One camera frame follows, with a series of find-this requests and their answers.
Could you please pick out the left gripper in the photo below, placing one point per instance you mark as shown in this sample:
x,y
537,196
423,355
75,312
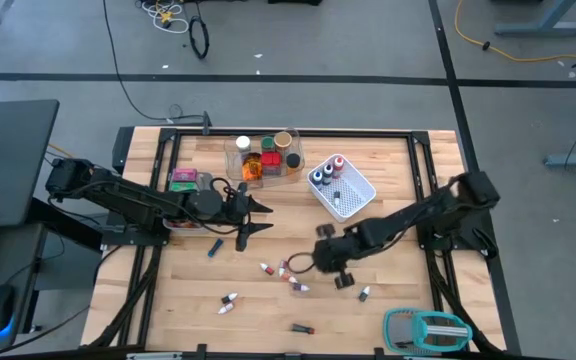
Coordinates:
x,y
208,205

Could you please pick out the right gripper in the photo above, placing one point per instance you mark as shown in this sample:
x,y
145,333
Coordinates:
x,y
330,252

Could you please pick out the purple label dropper bottle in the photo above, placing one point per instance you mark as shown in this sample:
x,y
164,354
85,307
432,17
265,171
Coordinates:
x,y
299,287

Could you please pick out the orange dropper bottle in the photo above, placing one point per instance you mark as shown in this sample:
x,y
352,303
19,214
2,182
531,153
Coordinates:
x,y
290,278

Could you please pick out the red label dropper bottle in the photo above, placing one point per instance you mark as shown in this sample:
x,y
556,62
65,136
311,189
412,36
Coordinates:
x,y
268,269

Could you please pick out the dark green dropper bottle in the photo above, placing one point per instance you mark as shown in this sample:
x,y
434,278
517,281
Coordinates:
x,y
336,199

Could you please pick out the red smoked paprika tin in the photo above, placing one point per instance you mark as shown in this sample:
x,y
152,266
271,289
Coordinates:
x,y
271,162

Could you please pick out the orange spice jar black lid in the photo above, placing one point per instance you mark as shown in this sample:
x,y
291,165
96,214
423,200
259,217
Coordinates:
x,y
293,160

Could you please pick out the green cereal box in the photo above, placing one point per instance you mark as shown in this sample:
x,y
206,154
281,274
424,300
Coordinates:
x,y
184,187

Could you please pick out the oregano glass jar green lid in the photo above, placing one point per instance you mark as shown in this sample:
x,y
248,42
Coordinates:
x,y
267,144

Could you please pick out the pink cereal box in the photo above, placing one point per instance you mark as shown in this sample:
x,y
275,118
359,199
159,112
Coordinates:
x,y
184,175

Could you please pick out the black dropper bottle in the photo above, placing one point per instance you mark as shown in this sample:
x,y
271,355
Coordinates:
x,y
228,299

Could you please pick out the white spice jar tan lid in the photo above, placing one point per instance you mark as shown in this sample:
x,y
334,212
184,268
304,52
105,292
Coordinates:
x,y
283,140

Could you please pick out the red food colour bottle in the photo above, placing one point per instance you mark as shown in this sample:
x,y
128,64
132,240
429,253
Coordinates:
x,y
338,162

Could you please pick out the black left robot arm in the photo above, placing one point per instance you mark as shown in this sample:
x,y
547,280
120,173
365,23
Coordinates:
x,y
128,200

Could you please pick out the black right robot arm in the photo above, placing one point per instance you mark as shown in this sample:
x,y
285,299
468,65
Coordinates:
x,y
418,217

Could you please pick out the blue tube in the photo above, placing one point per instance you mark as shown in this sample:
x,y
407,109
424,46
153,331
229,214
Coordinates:
x,y
215,247

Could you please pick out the clear plastic bin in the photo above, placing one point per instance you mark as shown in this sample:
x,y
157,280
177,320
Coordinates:
x,y
233,172

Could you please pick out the white perforated plastic basket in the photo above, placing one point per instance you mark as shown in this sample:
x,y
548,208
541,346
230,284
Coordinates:
x,y
355,192

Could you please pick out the dark bottle red cap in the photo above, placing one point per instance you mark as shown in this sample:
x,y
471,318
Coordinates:
x,y
300,328

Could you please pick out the pale pink dropper bottle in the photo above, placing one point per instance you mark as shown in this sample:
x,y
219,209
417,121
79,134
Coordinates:
x,y
226,308

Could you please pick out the teal box grater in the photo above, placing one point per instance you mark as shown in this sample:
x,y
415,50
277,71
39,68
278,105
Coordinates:
x,y
418,332

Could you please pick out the grey side desk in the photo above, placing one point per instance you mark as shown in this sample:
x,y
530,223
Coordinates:
x,y
23,260

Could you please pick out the black desk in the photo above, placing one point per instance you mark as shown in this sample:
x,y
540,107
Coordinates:
x,y
13,165

